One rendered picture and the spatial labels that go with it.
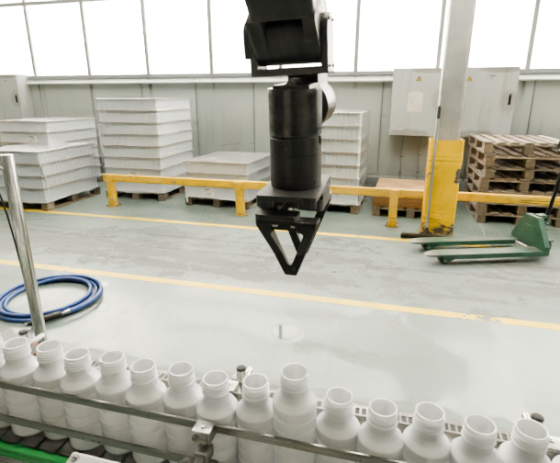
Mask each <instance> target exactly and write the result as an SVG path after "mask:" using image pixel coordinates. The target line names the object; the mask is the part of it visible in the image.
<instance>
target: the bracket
mask: <svg viewBox="0 0 560 463"><path fill-rule="evenodd" d="M18 335H19V337H27V338H28V342H29V345H30V348H31V354H32V355H33V356H35V355H36V351H37V350H36V347H37V345H38V342H39V341H41V340H42V339H44V338H45V334H44V333H41V334H39V335H38V336H36V337H35V338H33V339H30V338H29V336H28V330H27V329H25V330H21V331H19V332H18ZM236 370H237V373H235V374H234V375H233V376H232V378H231V380H229V382H230V392H234V391H235V392H240V393H242V384H243V383H242V381H243V379H244V377H246V376H247V375H249V374H251V373H252V368H251V367H247V368H246V366H244V365H238V366H236ZM521 417H522V418H529V419H533V420H535V421H537V422H539V423H541V424H543V422H544V417H543V416H542V415H541V414H539V413H538V412H532V414H531V415H530V414H529V413H527V412H523V413H522V414H521ZM215 424H216V422H214V421H209V420H205V419H200V418H199V419H198V420H197V422H196V424H195V426H194V427H193V429H192V438H191V439H192V441H193V442H194V443H198V446H197V448H196V450H195V462H194V463H218V461H217V460H215V459H211V458H212V457H213V454H214V452H213V444H211V442H212V441H213V439H214V437H215V435H216V433H215ZM549 439H550V440H549V444H548V449H550V450H554V451H560V437H556V436H551V435H549ZM178 463H192V461H191V460H190V459H188V458H184V459H182V460H180V461H179V462H178Z"/></svg>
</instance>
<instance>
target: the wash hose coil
mask: <svg viewBox="0 0 560 463"><path fill-rule="evenodd" d="M62 281H72V282H79V283H83V284H85V285H87V286H88V287H89V289H88V291H87V292H86V293H85V294H84V295H83V296H82V297H81V298H79V299H78V300H76V301H74V302H72V303H70V304H68V305H65V306H63V307H60V308H57V309H54V310H50V311H43V317H44V322H47V321H50V320H53V319H57V318H60V317H63V316H66V315H69V314H72V313H75V312H77V311H80V310H82V309H84V308H86V307H88V306H90V305H91V304H93V303H94V302H95V301H97V300H98V299H99V298H100V296H101V295H102V293H103V286H102V284H101V282H100V281H99V280H98V279H96V278H94V277H90V276H85V275H75V274H67V275H55V276H48V277H40V278H37V282H38V285H42V284H46V283H52V282H62ZM96 284H97V285H98V286H99V289H98V287H97V285H96ZM92 285H93V286H94V288H95V291H94V293H93V294H92V292H93V287H92ZM25 290H26V289H25V284H24V282H23V283H21V284H18V285H16V286H13V287H12V288H9V289H8V290H6V291H5V292H3V293H1V294H0V319H1V320H4V321H8V322H25V324H26V326H30V325H32V321H31V316H30V313H25V312H16V311H12V310H10V309H9V308H8V307H7V302H8V301H10V300H11V299H12V298H13V297H14V296H15V295H17V294H19V293H21V292H23V291H25ZM91 294H92V296H91ZM90 296H91V297H90ZM89 297H90V298H89ZM2 305H3V308H4V310H5V311H3V310H2ZM1 314H2V315H1ZM3 315H4V316H3Z"/></svg>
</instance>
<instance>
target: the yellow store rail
mask: <svg viewBox="0 0 560 463"><path fill-rule="evenodd" d="M102 176H103V181H106V188H107V195H108V203H109V205H108V204H107V205H106V206H107V207H117V206H119V205H121V204H120V203H118V194H117V186H116V182H130V183H147V184H164V185H180V186H212V187H228V188H235V198H236V211H237V213H235V214H234V216H242V217H245V216H246V215H247V214H248V212H246V213H245V200H244V189H262V188H264V187H265V186H266V185H267V184H268V183H269V182H260V181H246V180H223V179H205V178H187V177H169V176H151V175H118V174H102ZM330 190H331V193H332V194H344V195H360V196H378V197H386V198H390V200H389V212H388V222H386V227H392V228H397V227H398V223H397V213H398V198H423V192H424V190H419V189H404V188H392V187H386V188H383V187H366V186H332V185H330ZM550 199H551V197H546V196H527V195H510V194H491V193H474V192H458V197H457V200H458V201H474V202H490V203H507V204H523V205H540V206H548V205H549V202H550ZM553 206H556V207H560V197H555V200H554V204H553Z"/></svg>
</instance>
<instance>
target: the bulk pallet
mask: <svg viewBox="0 0 560 463"><path fill-rule="evenodd" d="M93 145H94V144H93V143H92V142H54V143H24V144H17V145H10V146H3V147H0V154H14V159H15V164H16V169H17V178H18V183H19V188H20V193H21V198H22V203H23V209H26V208H29V207H32V206H35V205H38V204H41V210H42V211H50V210H53V209H57V208H60V207H63V206H66V205H69V204H72V203H74V202H77V201H80V200H82V199H85V198H89V197H92V196H95V195H98V194H101V193H99V192H100V185H99V184H97V177H98V174H97V173H96V172H95V167H96V164H95V158H94V157H95V153H94V152H93ZM0 165H1V162H0ZM83 191H89V192H90V193H91V194H88V195H85V196H82V197H79V195H78V194H79V193H81V192H83ZM0 193H1V196H2V198H3V201H4V203H5V205H7V204H8V199H7V194H6V185H5V180H4V176H3V171H0ZM66 197H67V201H66V202H63V203H61V204H58V205H55V203H54V201H56V200H58V199H61V198H66ZM1 206H3V204H2V202H1V199H0V207H1Z"/></svg>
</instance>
